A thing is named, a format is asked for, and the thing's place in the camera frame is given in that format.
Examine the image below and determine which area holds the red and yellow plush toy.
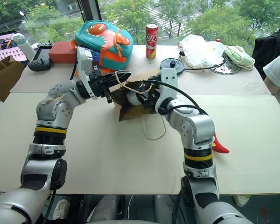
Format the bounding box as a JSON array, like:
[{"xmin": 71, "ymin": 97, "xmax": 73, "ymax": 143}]
[{"xmin": 211, "ymin": 133, "xmax": 230, "ymax": 154}]

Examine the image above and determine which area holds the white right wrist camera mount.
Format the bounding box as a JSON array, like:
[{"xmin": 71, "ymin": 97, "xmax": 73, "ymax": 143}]
[{"xmin": 154, "ymin": 68, "xmax": 179, "ymax": 113}]

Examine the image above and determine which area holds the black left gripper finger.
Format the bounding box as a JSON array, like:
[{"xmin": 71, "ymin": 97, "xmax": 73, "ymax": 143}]
[
  {"xmin": 105, "ymin": 70, "xmax": 132, "ymax": 87},
  {"xmin": 102, "ymin": 84, "xmax": 114, "ymax": 104}
]

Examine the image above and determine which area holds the black round disc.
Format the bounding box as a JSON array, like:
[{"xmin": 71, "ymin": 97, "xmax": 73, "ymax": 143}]
[{"xmin": 160, "ymin": 58, "xmax": 185, "ymax": 76}]

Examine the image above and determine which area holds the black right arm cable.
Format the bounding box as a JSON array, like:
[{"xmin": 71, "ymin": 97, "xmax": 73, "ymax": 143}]
[{"xmin": 148, "ymin": 79, "xmax": 209, "ymax": 116}]

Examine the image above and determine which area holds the black garment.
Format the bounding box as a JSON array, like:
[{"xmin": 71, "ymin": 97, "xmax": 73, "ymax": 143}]
[{"xmin": 252, "ymin": 23, "xmax": 280, "ymax": 73}]

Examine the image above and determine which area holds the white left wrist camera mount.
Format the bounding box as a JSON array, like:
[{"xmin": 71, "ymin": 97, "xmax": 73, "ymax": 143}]
[{"xmin": 75, "ymin": 46, "xmax": 99, "ymax": 101}]

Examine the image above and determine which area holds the laptop screen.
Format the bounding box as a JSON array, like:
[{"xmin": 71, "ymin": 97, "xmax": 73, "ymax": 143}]
[{"xmin": 0, "ymin": 30, "xmax": 30, "ymax": 69}]

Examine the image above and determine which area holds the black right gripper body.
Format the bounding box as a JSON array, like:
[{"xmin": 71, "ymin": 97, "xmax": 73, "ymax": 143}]
[{"xmin": 147, "ymin": 80, "xmax": 163, "ymax": 110}]

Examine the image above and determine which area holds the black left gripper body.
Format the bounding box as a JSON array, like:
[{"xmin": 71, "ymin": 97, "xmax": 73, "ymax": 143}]
[{"xmin": 90, "ymin": 70, "xmax": 113, "ymax": 99}]

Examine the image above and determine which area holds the brown paper bag with handles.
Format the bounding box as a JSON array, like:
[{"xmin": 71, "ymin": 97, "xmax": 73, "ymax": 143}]
[{"xmin": 111, "ymin": 69, "xmax": 167, "ymax": 141}]

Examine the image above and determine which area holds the white plastic bag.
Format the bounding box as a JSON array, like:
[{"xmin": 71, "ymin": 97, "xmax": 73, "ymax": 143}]
[{"xmin": 178, "ymin": 34, "xmax": 225, "ymax": 69}]

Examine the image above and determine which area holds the large brown paper bag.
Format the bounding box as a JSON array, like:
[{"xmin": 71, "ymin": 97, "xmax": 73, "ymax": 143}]
[{"xmin": 0, "ymin": 55, "xmax": 25, "ymax": 102}]

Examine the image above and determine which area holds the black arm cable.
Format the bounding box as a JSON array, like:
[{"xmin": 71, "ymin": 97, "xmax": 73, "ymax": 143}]
[
  {"xmin": 69, "ymin": 57, "xmax": 79, "ymax": 81},
  {"xmin": 148, "ymin": 79, "xmax": 209, "ymax": 116}
]

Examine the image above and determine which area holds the round silver metal tray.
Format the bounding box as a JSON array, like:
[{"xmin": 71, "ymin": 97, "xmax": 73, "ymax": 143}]
[{"xmin": 209, "ymin": 53, "xmax": 243, "ymax": 76}]

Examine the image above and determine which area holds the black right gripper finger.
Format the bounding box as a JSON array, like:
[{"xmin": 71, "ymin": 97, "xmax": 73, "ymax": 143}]
[
  {"xmin": 137, "ymin": 94, "xmax": 154, "ymax": 108},
  {"xmin": 134, "ymin": 82, "xmax": 153, "ymax": 94}
]

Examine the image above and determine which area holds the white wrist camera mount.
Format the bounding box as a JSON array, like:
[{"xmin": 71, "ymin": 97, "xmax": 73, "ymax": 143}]
[
  {"xmin": 154, "ymin": 68, "xmax": 179, "ymax": 113},
  {"xmin": 75, "ymin": 46, "xmax": 99, "ymax": 101}
]

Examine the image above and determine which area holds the person in white shirt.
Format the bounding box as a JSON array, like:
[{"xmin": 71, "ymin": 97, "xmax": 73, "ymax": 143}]
[{"xmin": 263, "ymin": 49, "xmax": 280, "ymax": 105}]

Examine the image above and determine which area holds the red rectangular box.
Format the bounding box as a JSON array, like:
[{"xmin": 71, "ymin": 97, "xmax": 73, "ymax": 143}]
[{"xmin": 48, "ymin": 41, "xmax": 78, "ymax": 64}]

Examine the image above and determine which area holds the white bottle with green cap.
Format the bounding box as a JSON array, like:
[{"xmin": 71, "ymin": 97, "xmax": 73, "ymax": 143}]
[{"xmin": 12, "ymin": 33, "xmax": 36, "ymax": 63}]

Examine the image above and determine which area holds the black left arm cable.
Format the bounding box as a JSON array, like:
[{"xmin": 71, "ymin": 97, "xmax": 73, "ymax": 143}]
[{"xmin": 69, "ymin": 57, "xmax": 79, "ymax": 81}]

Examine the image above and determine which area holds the white plush toy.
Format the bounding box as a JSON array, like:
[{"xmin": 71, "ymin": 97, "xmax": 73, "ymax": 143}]
[{"xmin": 126, "ymin": 90, "xmax": 144, "ymax": 107}]

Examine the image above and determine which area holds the green and white cloth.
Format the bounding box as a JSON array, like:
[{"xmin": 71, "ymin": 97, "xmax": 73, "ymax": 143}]
[{"xmin": 223, "ymin": 44, "xmax": 256, "ymax": 71}]

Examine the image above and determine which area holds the pale green sneaker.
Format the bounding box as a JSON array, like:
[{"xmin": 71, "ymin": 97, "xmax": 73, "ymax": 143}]
[{"xmin": 233, "ymin": 194, "xmax": 251, "ymax": 207}]

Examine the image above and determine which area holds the white sneaker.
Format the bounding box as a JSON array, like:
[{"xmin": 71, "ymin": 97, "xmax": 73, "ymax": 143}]
[{"xmin": 52, "ymin": 198, "xmax": 71, "ymax": 220}]

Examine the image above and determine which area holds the red soda can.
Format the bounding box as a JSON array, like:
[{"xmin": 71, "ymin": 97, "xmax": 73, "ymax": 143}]
[{"xmin": 145, "ymin": 22, "xmax": 159, "ymax": 59}]

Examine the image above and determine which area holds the dark window frame post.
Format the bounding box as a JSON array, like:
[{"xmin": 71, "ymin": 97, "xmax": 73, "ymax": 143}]
[{"xmin": 77, "ymin": 0, "xmax": 103, "ymax": 22}]

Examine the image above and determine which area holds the teal dinosaur backpack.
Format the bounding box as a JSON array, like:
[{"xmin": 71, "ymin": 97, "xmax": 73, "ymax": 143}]
[{"xmin": 71, "ymin": 20, "xmax": 134, "ymax": 76}]

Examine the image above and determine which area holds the black remote controller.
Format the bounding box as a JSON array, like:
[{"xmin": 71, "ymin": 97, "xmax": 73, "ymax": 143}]
[{"xmin": 28, "ymin": 42, "xmax": 54, "ymax": 72}]

